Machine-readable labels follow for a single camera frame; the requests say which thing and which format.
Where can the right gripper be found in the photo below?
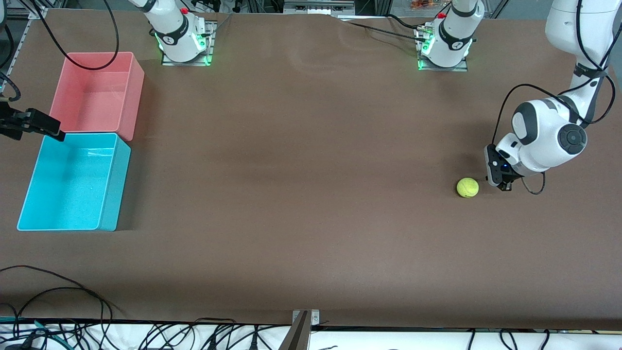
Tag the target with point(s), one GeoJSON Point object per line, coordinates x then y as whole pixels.
{"type": "Point", "coordinates": [14, 122]}

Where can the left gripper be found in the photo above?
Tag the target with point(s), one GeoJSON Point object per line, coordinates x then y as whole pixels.
{"type": "Point", "coordinates": [505, 185]}

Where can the yellow-green tennis ball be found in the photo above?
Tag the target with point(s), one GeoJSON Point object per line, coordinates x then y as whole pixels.
{"type": "Point", "coordinates": [467, 187]}

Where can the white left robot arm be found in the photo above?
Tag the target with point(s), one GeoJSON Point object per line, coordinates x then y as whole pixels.
{"type": "Point", "coordinates": [549, 131]}

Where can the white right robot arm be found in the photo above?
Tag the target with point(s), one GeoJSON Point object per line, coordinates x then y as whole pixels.
{"type": "Point", "coordinates": [175, 34]}

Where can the pink plastic bin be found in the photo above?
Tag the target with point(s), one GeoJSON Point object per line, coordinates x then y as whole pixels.
{"type": "Point", "coordinates": [97, 97]}

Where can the blue plastic bin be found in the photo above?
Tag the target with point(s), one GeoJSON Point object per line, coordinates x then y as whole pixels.
{"type": "Point", "coordinates": [68, 194]}

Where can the brown table cover mat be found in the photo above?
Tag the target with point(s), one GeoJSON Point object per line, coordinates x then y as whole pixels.
{"type": "Point", "coordinates": [311, 194]}

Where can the orange packet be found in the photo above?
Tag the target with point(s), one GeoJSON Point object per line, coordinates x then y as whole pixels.
{"type": "Point", "coordinates": [425, 4]}

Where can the grey power strip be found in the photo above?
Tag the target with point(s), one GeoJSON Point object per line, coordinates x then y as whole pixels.
{"type": "Point", "coordinates": [316, 7]}

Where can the aluminium frame profile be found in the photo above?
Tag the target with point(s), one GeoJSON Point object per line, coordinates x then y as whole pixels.
{"type": "Point", "coordinates": [36, 12]}

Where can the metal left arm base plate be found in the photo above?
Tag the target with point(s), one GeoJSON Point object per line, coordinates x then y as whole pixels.
{"type": "Point", "coordinates": [461, 68]}

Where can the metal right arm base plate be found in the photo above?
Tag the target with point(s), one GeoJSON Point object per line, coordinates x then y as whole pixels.
{"type": "Point", "coordinates": [209, 58]}

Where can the small metal bracket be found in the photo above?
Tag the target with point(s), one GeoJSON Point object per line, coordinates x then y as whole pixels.
{"type": "Point", "coordinates": [315, 317]}

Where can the grey camera stand pole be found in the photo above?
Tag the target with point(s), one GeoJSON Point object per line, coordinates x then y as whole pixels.
{"type": "Point", "coordinates": [297, 338]}

